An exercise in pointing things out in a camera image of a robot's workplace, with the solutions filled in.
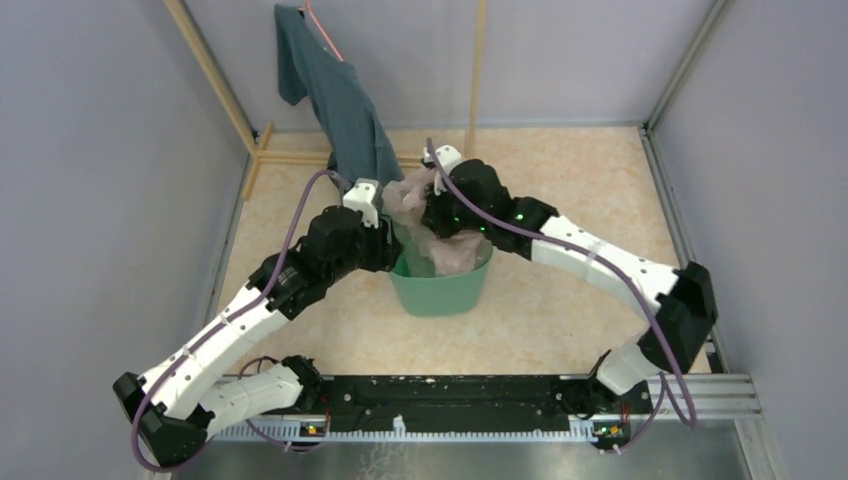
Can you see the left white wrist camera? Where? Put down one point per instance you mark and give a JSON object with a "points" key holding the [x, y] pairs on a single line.
{"points": [[365, 197]]}

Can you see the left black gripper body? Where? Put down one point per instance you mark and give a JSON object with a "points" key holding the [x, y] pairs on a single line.
{"points": [[374, 247]]}

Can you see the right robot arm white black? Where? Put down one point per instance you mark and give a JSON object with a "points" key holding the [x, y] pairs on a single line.
{"points": [[678, 303]]}

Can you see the wooden clothes rack frame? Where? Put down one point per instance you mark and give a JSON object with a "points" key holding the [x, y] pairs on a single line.
{"points": [[256, 143]]}

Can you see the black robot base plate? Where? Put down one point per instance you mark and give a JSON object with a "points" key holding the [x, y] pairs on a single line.
{"points": [[466, 404]]}

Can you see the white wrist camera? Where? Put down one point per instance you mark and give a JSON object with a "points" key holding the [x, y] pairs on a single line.
{"points": [[365, 197], [447, 156]]}

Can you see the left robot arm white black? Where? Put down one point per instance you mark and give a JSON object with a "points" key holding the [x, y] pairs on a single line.
{"points": [[176, 407]]}

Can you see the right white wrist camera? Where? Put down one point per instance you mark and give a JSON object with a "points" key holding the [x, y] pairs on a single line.
{"points": [[447, 156]]}

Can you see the grey slotted cable duct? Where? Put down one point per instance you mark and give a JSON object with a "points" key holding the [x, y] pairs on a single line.
{"points": [[313, 431]]}

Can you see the pink clothes hanger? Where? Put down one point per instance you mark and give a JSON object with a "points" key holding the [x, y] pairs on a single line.
{"points": [[327, 42]]}

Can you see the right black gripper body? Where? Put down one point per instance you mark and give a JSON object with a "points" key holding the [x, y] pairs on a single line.
{"points": [[448, 214]]}

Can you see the green plastic trash bin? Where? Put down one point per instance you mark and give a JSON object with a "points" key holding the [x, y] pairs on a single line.
{"points": [[436, 277]]}

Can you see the dark teal hanging cloth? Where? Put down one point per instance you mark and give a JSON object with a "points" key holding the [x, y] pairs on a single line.
{"points": [[360, 147]]}

